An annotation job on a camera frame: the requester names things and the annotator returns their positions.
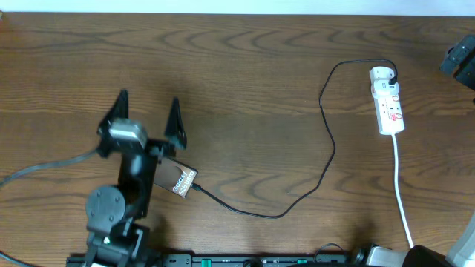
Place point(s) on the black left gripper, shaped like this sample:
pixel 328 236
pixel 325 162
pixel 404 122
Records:
pixel 120 105

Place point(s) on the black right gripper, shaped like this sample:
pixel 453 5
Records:
pixel 459 53

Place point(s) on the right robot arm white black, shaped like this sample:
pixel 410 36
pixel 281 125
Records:
pixel 461 254

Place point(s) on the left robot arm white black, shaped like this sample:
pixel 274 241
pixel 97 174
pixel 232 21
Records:
pixel 114 237

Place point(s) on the white charger plug adapter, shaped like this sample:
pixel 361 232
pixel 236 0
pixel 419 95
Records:
pixel 381 72

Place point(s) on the white power strip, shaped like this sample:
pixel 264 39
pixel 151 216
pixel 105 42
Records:
pixel 388 107

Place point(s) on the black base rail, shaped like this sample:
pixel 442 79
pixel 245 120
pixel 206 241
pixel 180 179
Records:
pixel 187 260

